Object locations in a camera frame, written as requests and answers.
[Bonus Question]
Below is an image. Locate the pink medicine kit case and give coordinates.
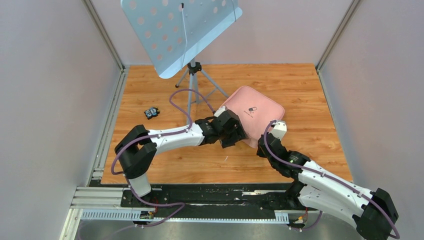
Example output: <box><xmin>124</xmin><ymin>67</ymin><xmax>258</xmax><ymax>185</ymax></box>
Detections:
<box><xmin>221</xmin><ymin>85</ymin><xmax>285</xmax><ymax>149</ymax></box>

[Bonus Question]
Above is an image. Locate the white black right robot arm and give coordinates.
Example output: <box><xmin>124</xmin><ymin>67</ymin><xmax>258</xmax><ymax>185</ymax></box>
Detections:
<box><xmin>257</xmin><ymin>133</ymin><xmax>400</xmax><ymax>240</ymax></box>

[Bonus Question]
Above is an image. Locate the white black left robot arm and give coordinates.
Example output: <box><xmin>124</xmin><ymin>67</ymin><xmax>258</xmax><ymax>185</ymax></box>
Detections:
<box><xmin>114</xmin><ymin>110</ymin><xmax>248</xmax><ymax>207</ymax></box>

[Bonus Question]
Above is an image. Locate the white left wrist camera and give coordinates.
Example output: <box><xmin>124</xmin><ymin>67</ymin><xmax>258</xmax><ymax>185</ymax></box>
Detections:
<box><xmin>213</xmin><ymin>105</ymin><xmax>227</xmax><ymax>117</ymax></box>

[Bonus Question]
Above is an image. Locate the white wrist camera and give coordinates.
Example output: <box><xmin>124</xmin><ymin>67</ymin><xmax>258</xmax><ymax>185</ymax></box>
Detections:
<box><xmin>213</xmin><ymin>105</ymin><xmax>227</xmax><ymax>117</ymax></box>
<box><xmin>268</xmin><ymin>120</ymin><xmax>287</xmax><ymax>141</ymax></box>

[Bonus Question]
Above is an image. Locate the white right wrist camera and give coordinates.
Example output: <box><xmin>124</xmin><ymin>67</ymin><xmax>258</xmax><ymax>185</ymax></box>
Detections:
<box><xmin>268</xmin><ymin>120</ymin><xmax>287</xmax><ymax>141</ymax></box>

